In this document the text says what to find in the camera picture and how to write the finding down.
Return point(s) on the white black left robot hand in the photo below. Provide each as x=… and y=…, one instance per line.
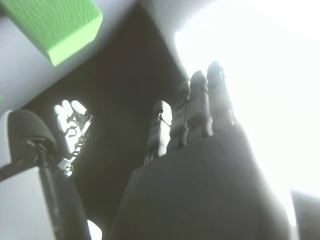
x=200, y=187

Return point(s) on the green foam block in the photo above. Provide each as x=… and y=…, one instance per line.
x=50, y=25

